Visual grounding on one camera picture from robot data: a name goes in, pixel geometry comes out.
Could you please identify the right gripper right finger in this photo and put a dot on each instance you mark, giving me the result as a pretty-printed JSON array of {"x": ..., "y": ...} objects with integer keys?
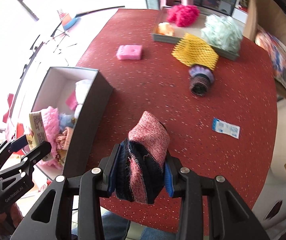
[{"x": 172, "y": 178}]

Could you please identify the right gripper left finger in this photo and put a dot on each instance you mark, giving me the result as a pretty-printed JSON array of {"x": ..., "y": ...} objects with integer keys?
[{"x": 111, "y": 168}]

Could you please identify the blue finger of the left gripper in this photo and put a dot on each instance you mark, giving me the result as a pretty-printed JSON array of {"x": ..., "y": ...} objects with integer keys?
[
  {"x": 18, "y": 144},
  {"x": 36, "y": 154}
]

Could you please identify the cream cartoon box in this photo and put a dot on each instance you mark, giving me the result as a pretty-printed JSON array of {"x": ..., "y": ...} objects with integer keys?
[{"x": 37, "y": 133}]

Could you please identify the pink navy striped sock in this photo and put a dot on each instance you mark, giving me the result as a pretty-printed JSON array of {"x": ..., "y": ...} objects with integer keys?
[{"x": 140, "y": 166}]

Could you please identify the pink yellow knitted item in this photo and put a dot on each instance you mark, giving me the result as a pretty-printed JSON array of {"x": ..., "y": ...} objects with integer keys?
[{"x": 63, "y": 140}]

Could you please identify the pink fluffy yarn ball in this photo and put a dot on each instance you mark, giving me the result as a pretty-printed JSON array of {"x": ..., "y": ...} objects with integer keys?
[{"x": 50, "y": 119}]

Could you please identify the pink foam sponge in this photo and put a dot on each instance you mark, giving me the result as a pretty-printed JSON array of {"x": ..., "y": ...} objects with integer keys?
[{"x": 71, "y": 101}]

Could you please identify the person's left hand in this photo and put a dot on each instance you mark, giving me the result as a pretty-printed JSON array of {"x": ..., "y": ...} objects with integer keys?
[{"x": 16, "y": 217}]

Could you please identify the red plastic stool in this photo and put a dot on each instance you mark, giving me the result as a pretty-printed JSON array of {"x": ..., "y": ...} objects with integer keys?
[{"x": 13, "y": 129}]

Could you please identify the large grey storage box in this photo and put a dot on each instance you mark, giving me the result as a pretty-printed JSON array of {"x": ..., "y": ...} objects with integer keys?
[{"x": 79, "y": 93}]

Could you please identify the light blue fluffy item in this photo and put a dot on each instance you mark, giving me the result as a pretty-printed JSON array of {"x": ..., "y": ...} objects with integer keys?
[{"x": 66, "y": 120}]

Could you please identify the blue white wipe packet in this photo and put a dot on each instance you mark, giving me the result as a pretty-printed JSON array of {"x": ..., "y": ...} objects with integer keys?
[{"x": 223, "y": 127}]

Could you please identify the red table cloth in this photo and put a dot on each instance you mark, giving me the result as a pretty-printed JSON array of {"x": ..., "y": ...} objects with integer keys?
[{"x": 243, "y": 94}]

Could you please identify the pink foam block on table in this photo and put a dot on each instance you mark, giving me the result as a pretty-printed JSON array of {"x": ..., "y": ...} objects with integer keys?
[{"x": 129, "y": 52}]

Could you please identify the yellow foam net sleeve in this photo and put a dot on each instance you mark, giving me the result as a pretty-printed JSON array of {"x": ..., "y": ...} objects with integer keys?
[{"x": 193, "y": 50}]

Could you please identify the orange fabric flower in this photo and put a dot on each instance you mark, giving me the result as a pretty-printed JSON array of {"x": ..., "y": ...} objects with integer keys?
[{"x": 165, "y": 28}]

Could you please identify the patterned cushion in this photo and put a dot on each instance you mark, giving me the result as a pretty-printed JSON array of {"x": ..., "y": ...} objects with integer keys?
[{"x": 277, "y": 53}]

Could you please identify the mint green mesh pouf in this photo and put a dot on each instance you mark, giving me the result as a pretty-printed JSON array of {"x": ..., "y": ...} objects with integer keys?
[{"x": 222, "y": 32}]

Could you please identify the magenta fluffy item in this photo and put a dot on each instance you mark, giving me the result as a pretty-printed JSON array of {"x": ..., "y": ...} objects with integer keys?
[{"x": 183, "y": 15}]

